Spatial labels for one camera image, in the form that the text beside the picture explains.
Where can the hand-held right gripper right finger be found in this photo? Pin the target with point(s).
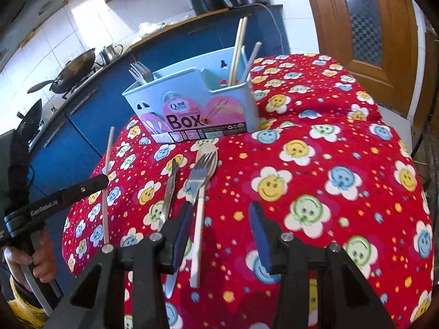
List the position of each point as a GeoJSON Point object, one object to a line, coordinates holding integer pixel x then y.
{"type": "Point", "coordinates": [259, 240]}

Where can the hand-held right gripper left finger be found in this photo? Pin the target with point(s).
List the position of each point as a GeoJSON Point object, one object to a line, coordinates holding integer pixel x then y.
{"type": "Point", "coordinates": [181, 233]}

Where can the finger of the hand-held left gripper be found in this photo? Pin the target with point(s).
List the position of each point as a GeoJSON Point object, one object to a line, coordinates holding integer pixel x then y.
{"type": "Point", "coordinates": [85, 187]}

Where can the pale chopstick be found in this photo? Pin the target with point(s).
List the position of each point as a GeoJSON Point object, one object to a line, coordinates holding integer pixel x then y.
{"type": "Point", "coordinates": [253, 60]}
{"type": "Point", "coordinates": [107, 212]}

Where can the metal fork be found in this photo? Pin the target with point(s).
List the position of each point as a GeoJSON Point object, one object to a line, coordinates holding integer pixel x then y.
{"type": "Point", "coordinates": [147, 73]}

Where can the light blue utensil box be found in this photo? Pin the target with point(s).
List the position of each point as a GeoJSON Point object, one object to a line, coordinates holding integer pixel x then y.
{"type": "Point", "coordinates": [185, 96]}

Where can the person's left forearm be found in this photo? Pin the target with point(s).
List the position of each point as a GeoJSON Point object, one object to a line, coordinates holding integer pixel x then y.
{"type": "Point", "coordinates": [24, 305]}

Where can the person's left hand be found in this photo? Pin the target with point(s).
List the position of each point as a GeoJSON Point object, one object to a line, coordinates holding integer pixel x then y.
{"type": "Point", "coordinates": [46, 260]}

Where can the metal table knife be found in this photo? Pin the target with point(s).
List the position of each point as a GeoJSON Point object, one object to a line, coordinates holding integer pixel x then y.
{"type": "Point", "coordinates": [168, 192]}

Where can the blue kitchen cabinet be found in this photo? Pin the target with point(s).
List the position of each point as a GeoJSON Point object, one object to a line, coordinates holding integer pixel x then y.
{"type": "Point", "coordinates": [92, 120]}

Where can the dark frying pan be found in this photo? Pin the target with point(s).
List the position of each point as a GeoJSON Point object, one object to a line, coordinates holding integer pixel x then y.
{"type": "Point", "coordinates": [31, 120]}

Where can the red smiley flower blanket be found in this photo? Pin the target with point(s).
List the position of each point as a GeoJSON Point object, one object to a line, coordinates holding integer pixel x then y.
{"type": "Point", "coordinates": [325, 195]}

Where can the gas stove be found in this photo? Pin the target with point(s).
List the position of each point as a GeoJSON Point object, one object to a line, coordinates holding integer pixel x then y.
{"type": "Point", "coordinates": [82, 82]}

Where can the black wok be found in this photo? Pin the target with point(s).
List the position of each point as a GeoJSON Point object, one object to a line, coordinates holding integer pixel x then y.
{"type": "Point", "coordinates": [75, 67]}

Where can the metal kettle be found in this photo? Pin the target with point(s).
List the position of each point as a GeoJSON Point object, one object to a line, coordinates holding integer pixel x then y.
{"type": "Point", "coordinates": [110, 54]}

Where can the white cloth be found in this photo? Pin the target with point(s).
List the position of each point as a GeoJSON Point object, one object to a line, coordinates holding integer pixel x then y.
{"type": "Point", "coordinates": [149, 29]}

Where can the range hood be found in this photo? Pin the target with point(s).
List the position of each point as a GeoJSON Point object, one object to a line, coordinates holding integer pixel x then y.
{"type": "Point", "coordinates": [27, 7]}

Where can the dark metal chair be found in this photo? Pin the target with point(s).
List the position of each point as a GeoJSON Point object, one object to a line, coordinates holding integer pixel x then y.
{"type": "Point", "coordinates": [423, 150]}

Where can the black air fryer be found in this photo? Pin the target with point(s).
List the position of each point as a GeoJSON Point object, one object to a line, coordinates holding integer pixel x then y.
{"type": "Point", "coordinates": [204, 0]}

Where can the wooden door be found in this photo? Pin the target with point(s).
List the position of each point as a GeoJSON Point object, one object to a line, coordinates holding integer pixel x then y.
{"type": "Point", "coordinates": [394, 41]}

